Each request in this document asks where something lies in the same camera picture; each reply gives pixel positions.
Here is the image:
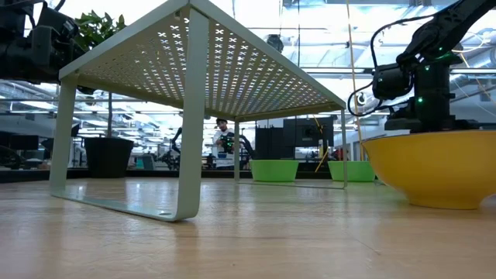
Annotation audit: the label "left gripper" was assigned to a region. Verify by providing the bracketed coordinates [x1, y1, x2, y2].
[30, 25, 85, 83]

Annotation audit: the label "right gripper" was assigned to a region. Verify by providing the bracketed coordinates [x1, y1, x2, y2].
[414, 91, 481, 133]

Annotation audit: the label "yellow ceramic bowl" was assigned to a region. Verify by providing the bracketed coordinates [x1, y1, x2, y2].
[361, 129, 496, 211]

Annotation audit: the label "green plastic bowl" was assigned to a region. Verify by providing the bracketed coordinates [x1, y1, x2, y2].
[249, 159, 300, 183]
[327, 160, 376, 183]

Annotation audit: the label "green leafy plant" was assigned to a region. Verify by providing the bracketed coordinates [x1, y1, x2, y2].
[73, 11, 128, 139]

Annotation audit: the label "black monitor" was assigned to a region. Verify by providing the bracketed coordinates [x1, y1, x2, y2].
[9, 134, 40, 151]

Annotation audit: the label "black plant pot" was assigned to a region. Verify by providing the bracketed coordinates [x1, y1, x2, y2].
[83, 136, 135, 180]

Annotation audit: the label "black panel screens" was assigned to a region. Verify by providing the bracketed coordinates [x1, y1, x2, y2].
[254, 115, 335, 160]

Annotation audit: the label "black ceiling device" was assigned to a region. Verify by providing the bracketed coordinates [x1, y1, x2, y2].
[266, 33, 284, 53]

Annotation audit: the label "pale green perforated metal shelf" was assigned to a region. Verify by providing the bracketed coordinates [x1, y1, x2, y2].
[49, 0, 349, 223]

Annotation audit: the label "person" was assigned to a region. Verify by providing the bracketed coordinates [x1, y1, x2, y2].
[212, 118, 236, 171]

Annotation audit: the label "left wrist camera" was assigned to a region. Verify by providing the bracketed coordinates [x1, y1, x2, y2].
[37, 6, 81, 40]

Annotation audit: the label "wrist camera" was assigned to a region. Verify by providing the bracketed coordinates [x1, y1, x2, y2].
[385, 106, 416, 132]
[37, 6, 81, 40]

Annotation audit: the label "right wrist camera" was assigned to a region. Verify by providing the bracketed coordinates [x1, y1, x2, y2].
[385, 106, 416, 132]

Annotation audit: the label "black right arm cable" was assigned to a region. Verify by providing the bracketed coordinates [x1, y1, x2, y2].
[346, 14, 437, 118]

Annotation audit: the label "yellow hanging cord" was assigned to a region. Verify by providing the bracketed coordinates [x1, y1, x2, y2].
[346, 0, 366, 162]

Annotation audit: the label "black table edge rail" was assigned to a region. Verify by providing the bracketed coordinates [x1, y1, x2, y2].
[0, 167, 381, 184]

